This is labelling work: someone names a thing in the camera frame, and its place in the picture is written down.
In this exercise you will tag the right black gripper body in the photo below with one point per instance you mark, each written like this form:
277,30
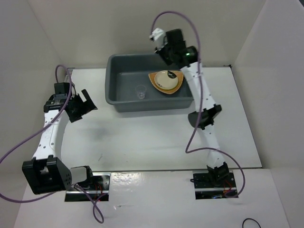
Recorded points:
165,52

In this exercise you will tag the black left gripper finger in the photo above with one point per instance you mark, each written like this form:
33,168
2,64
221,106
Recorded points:
85,94
88,106

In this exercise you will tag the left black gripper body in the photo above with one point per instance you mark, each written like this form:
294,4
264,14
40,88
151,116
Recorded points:
77,102

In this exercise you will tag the triangular wooden plate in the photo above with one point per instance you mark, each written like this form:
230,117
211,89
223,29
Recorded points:
180,76

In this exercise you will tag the small cream floral dish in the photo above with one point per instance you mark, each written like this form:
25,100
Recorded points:
166,80

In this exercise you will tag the clear plastic cup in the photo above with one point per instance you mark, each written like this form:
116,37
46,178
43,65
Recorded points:
140,91

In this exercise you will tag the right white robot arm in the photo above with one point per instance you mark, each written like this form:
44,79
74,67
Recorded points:
206,110

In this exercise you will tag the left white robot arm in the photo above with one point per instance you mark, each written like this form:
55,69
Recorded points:
45,172

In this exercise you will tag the grey plastic bin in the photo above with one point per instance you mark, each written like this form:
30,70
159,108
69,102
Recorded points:
124,72

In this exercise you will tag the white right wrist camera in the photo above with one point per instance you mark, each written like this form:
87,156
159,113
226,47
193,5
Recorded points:
158,36

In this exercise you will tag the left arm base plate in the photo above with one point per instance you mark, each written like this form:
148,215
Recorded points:
97,190

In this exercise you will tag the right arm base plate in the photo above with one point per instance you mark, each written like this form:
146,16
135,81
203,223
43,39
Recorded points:
204,189

